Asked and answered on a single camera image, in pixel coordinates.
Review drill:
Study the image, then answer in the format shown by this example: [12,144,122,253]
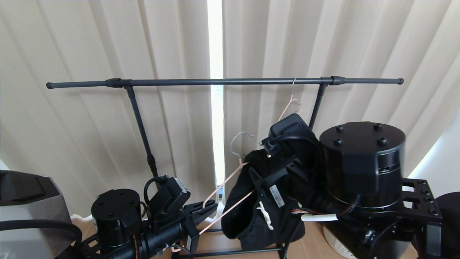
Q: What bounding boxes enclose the black shorts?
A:
[221,148,306,251]

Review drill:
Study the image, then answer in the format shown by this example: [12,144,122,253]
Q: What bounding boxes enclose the black cable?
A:
[0,219,83,249]

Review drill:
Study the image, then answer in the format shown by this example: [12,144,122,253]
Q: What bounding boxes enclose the white laundry basket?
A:
[323,225,356,259]

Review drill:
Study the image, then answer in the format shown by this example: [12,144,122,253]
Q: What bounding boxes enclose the pink clothes hanger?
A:
[172,131,256,252]
[279,77,303,123]

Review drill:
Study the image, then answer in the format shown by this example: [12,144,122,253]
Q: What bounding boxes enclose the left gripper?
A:
[138,207,200,259]

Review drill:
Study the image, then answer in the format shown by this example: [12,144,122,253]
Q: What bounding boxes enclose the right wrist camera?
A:
[259,113,322,160]

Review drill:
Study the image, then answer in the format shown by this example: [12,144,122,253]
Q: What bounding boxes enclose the black clothes rack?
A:
[47,76,404,259]

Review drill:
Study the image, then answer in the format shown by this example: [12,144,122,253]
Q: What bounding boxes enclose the beige curtain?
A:
[223,0,460,187]
[0,0,218,220]

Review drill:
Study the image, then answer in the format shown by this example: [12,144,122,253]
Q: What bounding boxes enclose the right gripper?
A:
[248,158,324,223]

